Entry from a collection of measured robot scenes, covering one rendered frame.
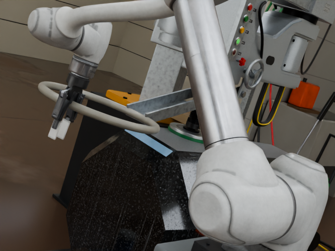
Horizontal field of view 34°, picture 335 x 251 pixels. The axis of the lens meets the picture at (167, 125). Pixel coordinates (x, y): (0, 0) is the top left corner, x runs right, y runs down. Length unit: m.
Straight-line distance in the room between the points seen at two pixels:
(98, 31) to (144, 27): 8.04
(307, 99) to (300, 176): 4.52
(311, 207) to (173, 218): 0.97
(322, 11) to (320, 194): 1.90
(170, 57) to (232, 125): 2.09
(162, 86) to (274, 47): 0.80
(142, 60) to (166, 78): 6.50
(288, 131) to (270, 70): 2.57
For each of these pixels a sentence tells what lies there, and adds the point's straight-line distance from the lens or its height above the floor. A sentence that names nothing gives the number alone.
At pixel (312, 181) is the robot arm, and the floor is 1.08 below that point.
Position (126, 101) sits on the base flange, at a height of 0.78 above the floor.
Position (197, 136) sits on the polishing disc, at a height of 0.85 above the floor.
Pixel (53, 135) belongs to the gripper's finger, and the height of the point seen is 0.83.
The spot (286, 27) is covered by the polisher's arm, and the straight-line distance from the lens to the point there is 2.86.
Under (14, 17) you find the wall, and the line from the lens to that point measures 8.82.
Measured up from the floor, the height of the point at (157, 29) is 1.23.
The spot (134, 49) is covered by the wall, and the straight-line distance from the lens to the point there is 9.93.
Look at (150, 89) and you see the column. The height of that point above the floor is 0.87.
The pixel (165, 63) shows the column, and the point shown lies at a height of 1.05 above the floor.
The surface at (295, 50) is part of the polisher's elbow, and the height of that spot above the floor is 1.36.
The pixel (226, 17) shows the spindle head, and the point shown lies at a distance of 2.46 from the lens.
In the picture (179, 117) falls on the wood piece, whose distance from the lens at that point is 3.10.
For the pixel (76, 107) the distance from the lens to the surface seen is 1.87.
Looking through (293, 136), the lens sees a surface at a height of 0.61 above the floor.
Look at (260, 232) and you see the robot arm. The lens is 1.15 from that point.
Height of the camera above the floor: 1.33
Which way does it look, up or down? 11 degrees down
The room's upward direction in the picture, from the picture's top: 18 degrees clockwise
